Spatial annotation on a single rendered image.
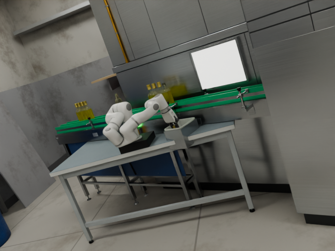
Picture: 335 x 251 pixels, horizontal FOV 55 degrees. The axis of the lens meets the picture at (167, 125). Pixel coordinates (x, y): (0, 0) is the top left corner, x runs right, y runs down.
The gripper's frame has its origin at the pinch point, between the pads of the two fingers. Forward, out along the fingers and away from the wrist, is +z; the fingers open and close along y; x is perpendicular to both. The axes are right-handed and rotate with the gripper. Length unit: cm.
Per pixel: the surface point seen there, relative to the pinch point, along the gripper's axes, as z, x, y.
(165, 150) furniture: 13.3, 11.5, 10.2
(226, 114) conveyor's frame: 7.7, -20.6, -32.8
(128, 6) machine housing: -87, -65, 43
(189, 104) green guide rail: -3.5, -24.8, -1.3
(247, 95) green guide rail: -2, -26, -52
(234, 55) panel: -25, -49, -42
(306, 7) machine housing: -50, -22, -107
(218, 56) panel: -27, -49, -29
